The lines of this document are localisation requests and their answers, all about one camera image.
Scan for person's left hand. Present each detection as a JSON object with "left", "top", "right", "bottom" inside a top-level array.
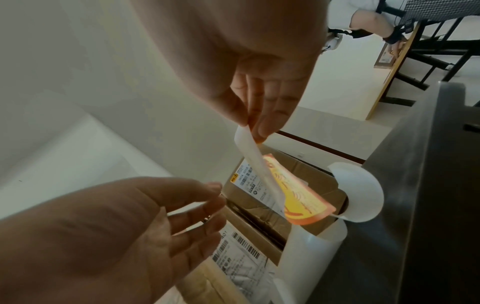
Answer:
[{"left": 0, "top": 176, "right": 228, "bottom": 304}]

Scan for person's right hand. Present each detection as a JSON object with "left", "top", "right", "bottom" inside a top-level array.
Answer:
[{"left": 127, "top": 0, "right": 331, "bottom": 145}]

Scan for small cardboard box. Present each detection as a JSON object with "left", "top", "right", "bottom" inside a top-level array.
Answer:
[{"left": 373, "top": 49, "right": 399, "bottom": 70}]

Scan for cardboard parcel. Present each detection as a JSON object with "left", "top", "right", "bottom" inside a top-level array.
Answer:
[
  {"left": 176, "top": 204, "right": 294, "bottom": 304},
  {"left": 221, "top": 149, "right": 348, "bottom": 236}
]

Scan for single red yellow sticker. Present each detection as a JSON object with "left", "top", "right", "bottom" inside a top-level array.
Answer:
[{"left": 262, "top": 153, "right": 338, "bottom": 226}]

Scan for another person's forearm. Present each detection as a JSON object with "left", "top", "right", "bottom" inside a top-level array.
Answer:
[{"left": 350, "top": 9, "right": 399, "bottom": 38}]

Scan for wood-top desk black legs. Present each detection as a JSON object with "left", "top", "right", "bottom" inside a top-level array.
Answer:
[{"left": 365, "top": 16, "right": 480, "bottom": 121}]

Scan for black mesh chair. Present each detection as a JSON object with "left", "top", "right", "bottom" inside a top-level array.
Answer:
[{"left": 376, "top": 0, "right": 480, "bottom": 24}]

